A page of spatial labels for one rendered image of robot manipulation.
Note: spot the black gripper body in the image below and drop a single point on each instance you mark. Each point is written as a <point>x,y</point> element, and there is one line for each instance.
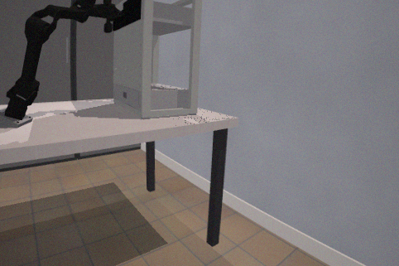
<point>108,26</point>

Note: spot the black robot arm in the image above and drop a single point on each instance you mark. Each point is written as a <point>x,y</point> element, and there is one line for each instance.
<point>37,33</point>

